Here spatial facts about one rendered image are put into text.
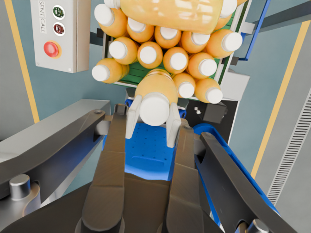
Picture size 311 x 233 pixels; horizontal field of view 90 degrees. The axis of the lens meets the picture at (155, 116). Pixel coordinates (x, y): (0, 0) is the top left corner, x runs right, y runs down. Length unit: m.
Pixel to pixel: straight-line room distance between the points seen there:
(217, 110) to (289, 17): 0.34
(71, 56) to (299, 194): 2.77
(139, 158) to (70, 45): 0.34
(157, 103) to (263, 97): 1.70
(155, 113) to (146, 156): 0.25
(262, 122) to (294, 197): 1.20
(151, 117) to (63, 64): 0.35
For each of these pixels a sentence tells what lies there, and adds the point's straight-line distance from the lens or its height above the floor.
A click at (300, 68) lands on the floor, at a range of 1.98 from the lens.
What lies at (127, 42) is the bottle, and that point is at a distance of 0.45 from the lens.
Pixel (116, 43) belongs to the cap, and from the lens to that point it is 0.42.
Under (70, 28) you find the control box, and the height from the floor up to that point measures 1.10.
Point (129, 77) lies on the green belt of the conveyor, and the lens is 0.64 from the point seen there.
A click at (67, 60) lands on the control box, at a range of 0.49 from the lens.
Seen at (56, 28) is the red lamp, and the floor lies 1.11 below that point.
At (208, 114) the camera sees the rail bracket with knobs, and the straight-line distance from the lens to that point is 0.58.
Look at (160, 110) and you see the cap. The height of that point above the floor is 1.34.
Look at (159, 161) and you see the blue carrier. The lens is 0.43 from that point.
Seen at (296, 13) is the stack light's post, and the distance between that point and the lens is 0.67.
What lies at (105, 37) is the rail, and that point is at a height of 0.98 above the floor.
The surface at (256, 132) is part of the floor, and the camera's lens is 1.98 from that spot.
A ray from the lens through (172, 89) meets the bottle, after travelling 0.24.
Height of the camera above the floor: 1.52
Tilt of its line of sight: 69 degrees down
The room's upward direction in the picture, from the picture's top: 174 degrees counter-clockwise
